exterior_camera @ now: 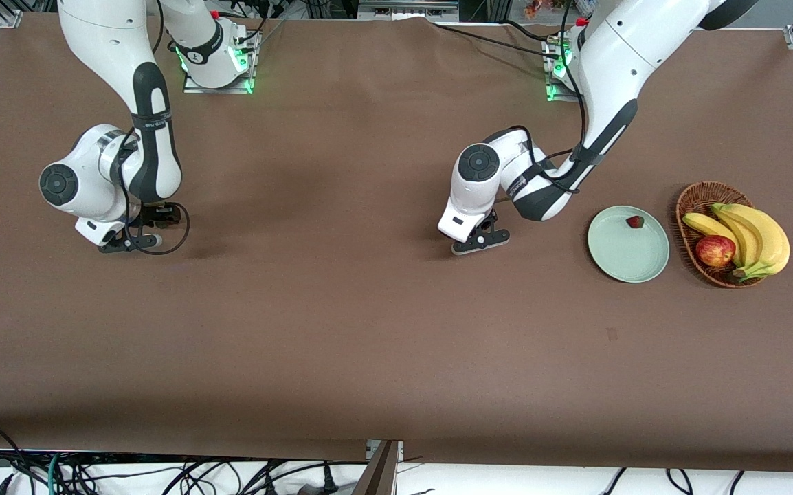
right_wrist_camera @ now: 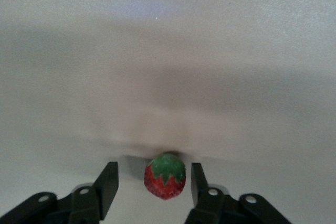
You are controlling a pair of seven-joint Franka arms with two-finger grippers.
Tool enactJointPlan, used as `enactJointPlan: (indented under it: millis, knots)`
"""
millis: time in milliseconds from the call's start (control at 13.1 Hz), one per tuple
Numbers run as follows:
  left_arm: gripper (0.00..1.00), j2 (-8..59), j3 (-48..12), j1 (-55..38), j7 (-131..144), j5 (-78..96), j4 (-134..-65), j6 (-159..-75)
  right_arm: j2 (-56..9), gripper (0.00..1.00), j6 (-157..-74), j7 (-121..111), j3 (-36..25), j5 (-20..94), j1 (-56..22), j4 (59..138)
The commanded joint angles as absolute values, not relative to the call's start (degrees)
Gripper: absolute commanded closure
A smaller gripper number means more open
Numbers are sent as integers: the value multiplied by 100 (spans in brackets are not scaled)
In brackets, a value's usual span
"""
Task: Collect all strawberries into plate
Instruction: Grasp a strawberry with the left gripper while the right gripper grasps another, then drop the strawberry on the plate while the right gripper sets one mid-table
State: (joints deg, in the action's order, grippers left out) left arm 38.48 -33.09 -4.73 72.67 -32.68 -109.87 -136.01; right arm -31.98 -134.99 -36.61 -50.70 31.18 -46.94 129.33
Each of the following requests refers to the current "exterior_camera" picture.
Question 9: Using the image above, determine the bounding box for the pale green plate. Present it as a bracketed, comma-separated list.
[588, 206, 671, 284]

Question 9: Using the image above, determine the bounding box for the brown table cover sheet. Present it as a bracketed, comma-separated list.
[0, 12, 793, 475]

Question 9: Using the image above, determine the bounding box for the brown wicker basket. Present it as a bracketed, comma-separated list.
[675, 181, 782, 288]

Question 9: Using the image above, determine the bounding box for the small yellow banana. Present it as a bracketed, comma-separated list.
[683, 213, 742, 266]

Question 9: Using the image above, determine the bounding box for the red apple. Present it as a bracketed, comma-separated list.
[695, 235, 737, 268]

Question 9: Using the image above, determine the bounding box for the silver equipment box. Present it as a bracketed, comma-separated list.
[357, 0, 460, 21]

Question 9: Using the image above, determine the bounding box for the dark metal beam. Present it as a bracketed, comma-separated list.
[353, 441, 399, 495]

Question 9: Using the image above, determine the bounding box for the large yellow banana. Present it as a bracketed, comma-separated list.
[716, 203, 791, 282]

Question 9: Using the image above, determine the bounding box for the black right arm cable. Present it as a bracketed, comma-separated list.
[116, 0, 192, 256]

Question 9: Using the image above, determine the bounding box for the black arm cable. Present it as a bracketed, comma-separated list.
[503, 0, 607, 195]
[116, 0, 192, 256]

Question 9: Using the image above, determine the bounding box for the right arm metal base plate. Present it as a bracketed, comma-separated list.
[183, 31, 260, 95]

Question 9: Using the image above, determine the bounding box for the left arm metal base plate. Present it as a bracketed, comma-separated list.
[545, 38, 619, 105]

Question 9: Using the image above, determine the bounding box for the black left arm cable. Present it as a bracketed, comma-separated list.
[503, 0, 607, 195]

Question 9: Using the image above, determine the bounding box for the long black table cable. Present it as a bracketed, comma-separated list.
[431, 21, 566, 61]

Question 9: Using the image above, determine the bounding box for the silver metal bracket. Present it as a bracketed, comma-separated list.
[366, 439, 405, 463]

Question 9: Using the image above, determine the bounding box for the black cable bundle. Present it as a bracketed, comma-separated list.
[60, 456, 370, 495]

